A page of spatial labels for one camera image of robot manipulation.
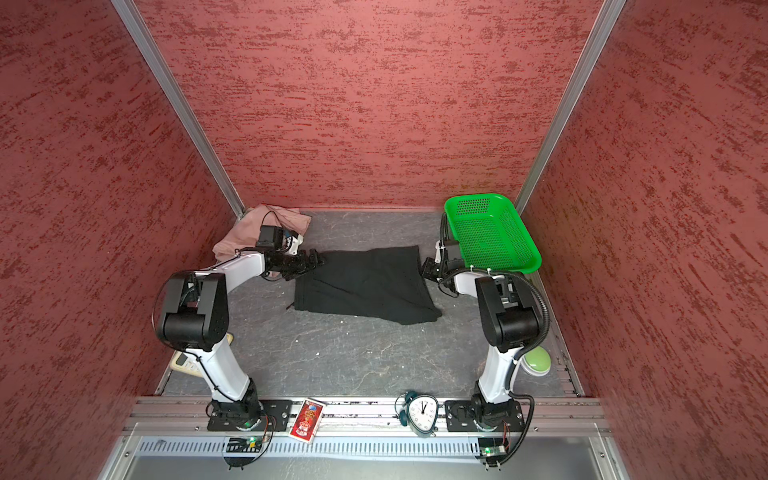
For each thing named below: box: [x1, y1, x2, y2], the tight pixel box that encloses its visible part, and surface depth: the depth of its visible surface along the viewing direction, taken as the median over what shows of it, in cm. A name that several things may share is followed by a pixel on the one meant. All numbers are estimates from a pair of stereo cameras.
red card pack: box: [288, 398, 326, 444], surface depth 74 cm
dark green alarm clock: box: [392, 390, 439, 437], surface depth 73 cm
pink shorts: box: [212, 204, 311, 261], surface depth 115 cm
